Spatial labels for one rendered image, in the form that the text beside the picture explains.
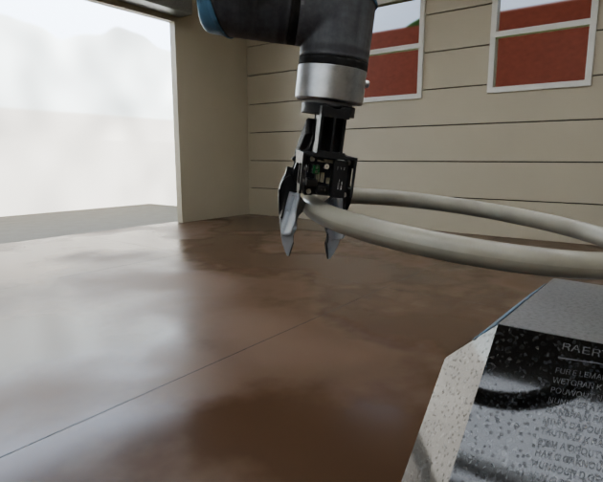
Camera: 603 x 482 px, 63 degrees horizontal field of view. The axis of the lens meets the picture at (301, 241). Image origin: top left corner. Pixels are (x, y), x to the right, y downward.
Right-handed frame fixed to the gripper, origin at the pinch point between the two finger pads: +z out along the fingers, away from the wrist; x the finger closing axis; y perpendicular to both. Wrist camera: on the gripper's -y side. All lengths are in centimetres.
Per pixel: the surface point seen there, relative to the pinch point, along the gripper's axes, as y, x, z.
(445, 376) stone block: 5.6, 22.0, 16.9
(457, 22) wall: -603, 284, -180
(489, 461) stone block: 21.9, 20.4, 19.1
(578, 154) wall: -479, 411, -26
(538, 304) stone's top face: 2.4, 36.9, 5.8
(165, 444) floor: -98, -26, 102
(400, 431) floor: -93, 63, 93
